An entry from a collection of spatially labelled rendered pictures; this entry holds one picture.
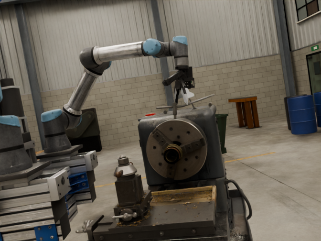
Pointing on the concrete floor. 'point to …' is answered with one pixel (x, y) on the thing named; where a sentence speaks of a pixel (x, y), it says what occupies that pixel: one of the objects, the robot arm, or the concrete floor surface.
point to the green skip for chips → (222, 129)
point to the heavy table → (247, 112)
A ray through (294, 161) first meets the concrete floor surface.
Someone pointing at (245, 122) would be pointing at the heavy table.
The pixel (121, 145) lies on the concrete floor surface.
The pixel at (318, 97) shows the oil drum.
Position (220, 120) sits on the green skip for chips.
